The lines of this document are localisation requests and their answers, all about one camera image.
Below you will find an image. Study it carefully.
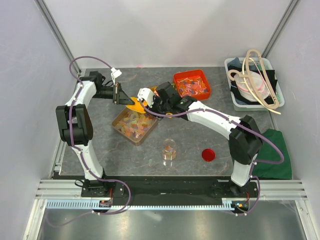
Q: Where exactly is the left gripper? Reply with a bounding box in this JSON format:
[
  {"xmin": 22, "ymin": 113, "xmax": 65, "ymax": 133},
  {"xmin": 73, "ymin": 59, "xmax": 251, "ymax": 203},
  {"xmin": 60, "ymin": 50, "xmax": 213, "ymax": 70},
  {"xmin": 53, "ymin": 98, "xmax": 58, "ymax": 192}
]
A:
[{"xmin": 92, "ymin": 83, "xmax": 135, "ymax": 106}]

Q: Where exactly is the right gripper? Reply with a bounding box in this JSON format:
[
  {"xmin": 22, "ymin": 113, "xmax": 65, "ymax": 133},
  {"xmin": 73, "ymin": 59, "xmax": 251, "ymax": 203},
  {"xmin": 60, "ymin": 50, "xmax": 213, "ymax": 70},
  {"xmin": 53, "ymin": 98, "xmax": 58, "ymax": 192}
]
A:
[{"xmin": 144, "ymin": 93, "xmax": 171, "ymax": 121}]

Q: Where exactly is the yellow plastic scoop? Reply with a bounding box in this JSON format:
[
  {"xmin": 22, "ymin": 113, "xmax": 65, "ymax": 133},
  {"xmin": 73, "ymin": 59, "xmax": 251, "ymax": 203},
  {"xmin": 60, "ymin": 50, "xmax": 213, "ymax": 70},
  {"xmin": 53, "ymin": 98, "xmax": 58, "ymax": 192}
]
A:
[{"xmin": 124, "ymin": 96, "xmax": 173, "ymax": 118}]

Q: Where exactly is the brown tin of popsicle candies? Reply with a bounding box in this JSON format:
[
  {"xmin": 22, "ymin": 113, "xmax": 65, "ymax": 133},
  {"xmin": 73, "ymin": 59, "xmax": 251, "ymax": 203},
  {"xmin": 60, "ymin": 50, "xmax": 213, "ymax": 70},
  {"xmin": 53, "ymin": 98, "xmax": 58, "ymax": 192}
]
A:
[{"xmin": 112, "ymin": 108, "xmax": 158, "ymax": 146}]

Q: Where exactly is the clear glass jar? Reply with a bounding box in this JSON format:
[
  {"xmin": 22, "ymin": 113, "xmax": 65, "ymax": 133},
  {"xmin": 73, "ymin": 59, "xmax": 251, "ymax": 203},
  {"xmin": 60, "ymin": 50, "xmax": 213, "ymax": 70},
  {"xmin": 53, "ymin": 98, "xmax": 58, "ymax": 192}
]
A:
[{"xmin": 161, "ymin": 138, "xmax": 177, "ymax": 167}]

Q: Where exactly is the red jar lid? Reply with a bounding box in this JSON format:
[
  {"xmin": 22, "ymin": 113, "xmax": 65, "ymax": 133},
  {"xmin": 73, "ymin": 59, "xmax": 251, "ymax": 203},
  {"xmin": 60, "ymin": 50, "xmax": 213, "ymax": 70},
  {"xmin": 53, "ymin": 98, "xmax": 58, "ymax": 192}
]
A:
[{"xmin": 201, "ymin": 148, "xmax": 216, "ymax": 162}]

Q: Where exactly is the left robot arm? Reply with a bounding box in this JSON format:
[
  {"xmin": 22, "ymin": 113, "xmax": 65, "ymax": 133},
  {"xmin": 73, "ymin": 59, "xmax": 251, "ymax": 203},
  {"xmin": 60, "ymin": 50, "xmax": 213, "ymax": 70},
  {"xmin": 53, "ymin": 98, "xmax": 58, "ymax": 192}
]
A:
[{"xmin": 55, "ymin": 71, "xmax": 134, "ymax": 197}]

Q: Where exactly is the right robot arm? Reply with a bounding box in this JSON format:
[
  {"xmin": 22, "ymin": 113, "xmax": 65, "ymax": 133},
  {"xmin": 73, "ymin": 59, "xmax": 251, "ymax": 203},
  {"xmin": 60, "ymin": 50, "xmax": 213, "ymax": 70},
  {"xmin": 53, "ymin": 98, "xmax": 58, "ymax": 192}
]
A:
[{"xmin": 146, "ymin": 82, "xmax": 262, "ymax": 197}]

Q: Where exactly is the tin of colourful star candies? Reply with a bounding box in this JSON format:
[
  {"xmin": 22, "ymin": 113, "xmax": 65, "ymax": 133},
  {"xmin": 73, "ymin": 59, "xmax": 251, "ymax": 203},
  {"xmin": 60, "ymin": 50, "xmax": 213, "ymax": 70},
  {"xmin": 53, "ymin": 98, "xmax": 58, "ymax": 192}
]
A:
[{"xmin": 147, "ymin": 85, "xmax": 176, "ymax": 97}]

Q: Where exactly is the orange box of candies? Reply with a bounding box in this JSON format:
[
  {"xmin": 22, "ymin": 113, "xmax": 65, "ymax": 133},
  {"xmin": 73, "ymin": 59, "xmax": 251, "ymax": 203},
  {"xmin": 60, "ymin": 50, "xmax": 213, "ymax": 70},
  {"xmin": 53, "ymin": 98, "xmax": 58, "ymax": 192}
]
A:
[{"xmin": 173, "ymin": 69, "xmax": 211, "ymax": 101}]

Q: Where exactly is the beige clothes hanger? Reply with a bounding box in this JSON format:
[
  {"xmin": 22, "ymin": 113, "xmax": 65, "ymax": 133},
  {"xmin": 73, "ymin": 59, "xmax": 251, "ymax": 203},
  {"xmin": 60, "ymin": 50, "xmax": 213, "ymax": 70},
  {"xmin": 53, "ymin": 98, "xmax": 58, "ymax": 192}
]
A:
[{"xmin": 227, "ymin": 49, "xmax": 281, "ymax": 115}]

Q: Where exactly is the white laundry basket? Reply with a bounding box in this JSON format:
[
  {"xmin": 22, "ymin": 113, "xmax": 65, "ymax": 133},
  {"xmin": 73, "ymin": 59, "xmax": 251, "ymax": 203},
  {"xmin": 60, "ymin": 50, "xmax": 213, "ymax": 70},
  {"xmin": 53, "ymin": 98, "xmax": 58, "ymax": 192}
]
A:
[{"xmin": 224, "ymin": 57, "xmax": 285, "ymax": 113}]

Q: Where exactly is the green cloth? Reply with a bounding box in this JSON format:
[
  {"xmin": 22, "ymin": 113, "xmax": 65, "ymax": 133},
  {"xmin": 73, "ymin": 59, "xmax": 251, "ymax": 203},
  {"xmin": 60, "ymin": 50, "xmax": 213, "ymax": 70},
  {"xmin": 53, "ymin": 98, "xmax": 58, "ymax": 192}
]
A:
[{"xmin": 252, "ymin": 129, "xmax": 293, "ymax": 180}]

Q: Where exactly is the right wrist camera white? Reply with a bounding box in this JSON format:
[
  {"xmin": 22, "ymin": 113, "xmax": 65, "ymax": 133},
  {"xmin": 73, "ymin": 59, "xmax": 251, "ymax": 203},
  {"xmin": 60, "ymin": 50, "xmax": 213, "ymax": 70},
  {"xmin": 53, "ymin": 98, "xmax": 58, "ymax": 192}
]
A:
[{"xmin": 137, "ymin": 88, "xmax": 156, "ymax": 108}]

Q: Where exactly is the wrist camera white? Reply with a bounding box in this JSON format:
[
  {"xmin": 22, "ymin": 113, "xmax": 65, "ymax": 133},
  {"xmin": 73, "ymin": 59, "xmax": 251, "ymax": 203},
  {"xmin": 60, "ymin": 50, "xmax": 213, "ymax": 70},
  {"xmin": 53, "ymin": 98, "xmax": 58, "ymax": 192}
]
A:
[
  {"xmin": 137, "ymin": 88, "xmax": 156, "ymax": 108},
  {"xmin": 110, "ymin": 67, "xmax": 122, "ymax": 85}
]

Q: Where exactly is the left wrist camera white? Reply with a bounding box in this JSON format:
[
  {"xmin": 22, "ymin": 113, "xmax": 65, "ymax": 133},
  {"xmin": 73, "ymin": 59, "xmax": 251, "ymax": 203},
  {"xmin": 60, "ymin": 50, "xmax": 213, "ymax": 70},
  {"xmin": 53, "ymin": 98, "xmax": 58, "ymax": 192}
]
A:
[{"xmin": 110, "ymin": 67, "xmax": 122, "ymax": 85}]

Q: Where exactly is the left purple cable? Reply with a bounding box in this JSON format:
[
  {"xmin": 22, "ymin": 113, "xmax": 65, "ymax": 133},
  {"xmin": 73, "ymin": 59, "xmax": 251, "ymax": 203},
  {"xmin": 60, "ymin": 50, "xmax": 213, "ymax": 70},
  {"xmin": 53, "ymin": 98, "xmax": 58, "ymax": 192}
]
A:
[{"xmin": 45, "ymin": 55, "xmax": 133, "ymax": 228}]

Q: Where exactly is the purple cable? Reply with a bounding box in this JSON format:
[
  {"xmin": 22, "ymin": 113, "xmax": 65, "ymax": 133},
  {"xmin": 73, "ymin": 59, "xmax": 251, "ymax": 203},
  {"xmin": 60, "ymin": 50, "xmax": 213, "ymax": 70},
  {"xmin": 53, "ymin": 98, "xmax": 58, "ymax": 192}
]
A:
[
  {"xmin": 45, "ymin": 55, "xmax": 133, "ymax": 228},
  {"xmin": 136, "ymin": 97, "xmax": 285, "ymax": 217}
]

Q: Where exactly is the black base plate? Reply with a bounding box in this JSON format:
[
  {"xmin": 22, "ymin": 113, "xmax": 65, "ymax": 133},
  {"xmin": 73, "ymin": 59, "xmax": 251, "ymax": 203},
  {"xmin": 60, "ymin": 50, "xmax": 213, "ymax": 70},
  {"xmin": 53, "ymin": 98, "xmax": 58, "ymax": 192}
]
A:
[{"xmin": 81, "ymin": 176, "xmax": 258, "ymax": 205}]

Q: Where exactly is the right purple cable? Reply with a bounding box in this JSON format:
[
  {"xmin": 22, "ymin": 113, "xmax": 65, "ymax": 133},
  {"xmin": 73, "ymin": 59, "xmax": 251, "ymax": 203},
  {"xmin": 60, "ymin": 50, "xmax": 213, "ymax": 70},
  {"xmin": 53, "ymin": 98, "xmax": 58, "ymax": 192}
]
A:
[{"xmin": 136, "ymin": 97, "xmax": 285, "ymax": 217}]

